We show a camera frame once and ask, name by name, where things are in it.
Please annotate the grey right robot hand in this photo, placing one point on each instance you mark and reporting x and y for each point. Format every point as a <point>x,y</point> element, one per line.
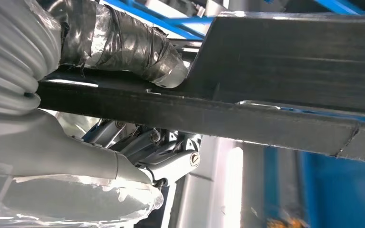
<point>59,157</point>

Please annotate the blue metal shelf rack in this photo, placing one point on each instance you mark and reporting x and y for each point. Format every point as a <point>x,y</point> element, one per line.
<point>343,195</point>

